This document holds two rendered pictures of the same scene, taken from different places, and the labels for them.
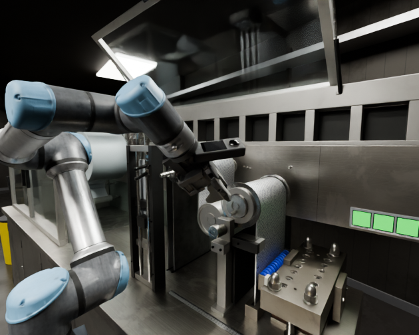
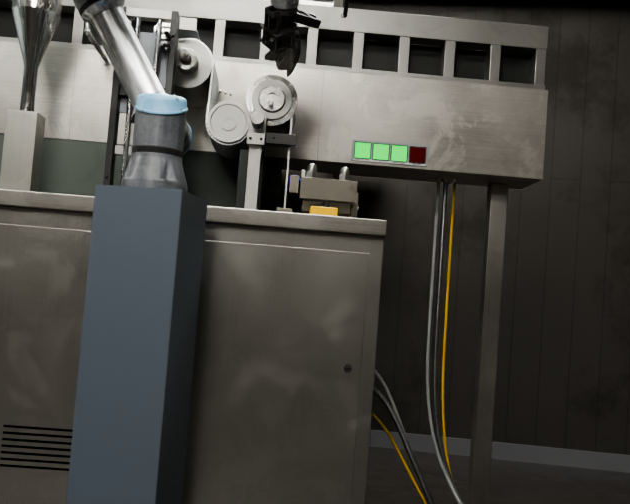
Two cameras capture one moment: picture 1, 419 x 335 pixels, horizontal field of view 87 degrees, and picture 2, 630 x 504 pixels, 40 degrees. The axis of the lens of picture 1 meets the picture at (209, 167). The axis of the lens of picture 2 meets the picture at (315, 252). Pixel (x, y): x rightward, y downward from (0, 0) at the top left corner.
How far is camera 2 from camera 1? 2.06 m
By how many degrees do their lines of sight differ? 43
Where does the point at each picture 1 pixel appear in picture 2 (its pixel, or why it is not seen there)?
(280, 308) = (321, 189)
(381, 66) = not seen: hidden behind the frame
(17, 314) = (174, 106)
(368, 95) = (369, 24)
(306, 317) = (345, 188)
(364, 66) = not seen: hidden behind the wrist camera
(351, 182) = (353, 112)
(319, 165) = (322, 93)
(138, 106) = not seen: outside the picture
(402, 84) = (395, 19)
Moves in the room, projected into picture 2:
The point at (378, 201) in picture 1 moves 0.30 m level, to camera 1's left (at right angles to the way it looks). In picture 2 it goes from (376, 131) to (308, 112)
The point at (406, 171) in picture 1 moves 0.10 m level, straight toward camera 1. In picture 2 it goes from (398, 100) to (401, 93)
